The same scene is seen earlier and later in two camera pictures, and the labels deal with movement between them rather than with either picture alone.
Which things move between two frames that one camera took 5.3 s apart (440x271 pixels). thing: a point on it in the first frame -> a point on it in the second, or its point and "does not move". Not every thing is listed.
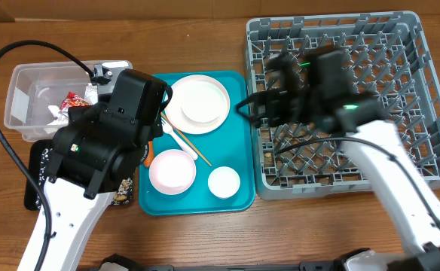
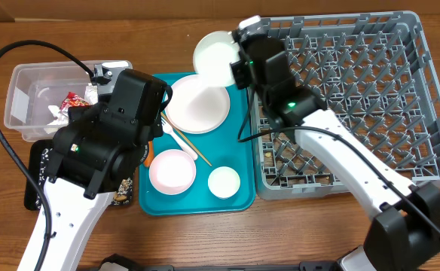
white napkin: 61,120 does not move
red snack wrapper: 72,99 does not move
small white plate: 200,105 -> 212,57
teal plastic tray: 202,161 does not move
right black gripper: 273,100 -> 246,70
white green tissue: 91,94 does not move
